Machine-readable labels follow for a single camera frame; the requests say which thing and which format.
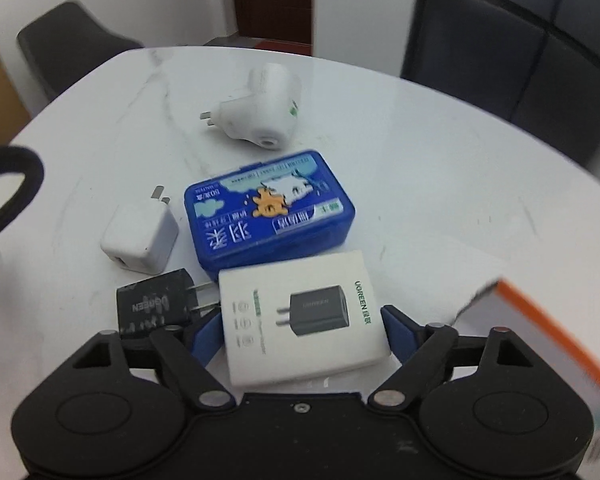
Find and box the dark brown door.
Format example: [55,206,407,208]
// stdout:
[230,0,315,56]

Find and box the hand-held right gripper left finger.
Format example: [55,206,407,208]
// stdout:
[72,309,237,408]

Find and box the tan board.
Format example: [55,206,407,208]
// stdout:
[0,30,32,147]

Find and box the white green-dot plug-in repeller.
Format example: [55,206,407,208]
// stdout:
[198,62,302,152]

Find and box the black padded strap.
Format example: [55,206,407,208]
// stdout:
[0,146,46,251]

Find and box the dark grey chair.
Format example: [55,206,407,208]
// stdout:
[16,1,146,103]

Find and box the white wall charger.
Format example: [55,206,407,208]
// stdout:
[100,186,181,276]

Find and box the white charger package box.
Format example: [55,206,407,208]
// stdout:
[217,250,392,387]

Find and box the orange-rimmed white box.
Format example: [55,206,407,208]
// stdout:
[452,277,600,480]

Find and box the blue plastic case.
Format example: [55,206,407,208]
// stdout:
[183,149,357,281]

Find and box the black wall charger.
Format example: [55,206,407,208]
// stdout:
[116,268,221,341]

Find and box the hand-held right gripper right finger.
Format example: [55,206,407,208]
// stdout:
[367,304,542,408]

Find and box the dark grey refrigerator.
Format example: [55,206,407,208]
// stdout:
[400,0,600,171]

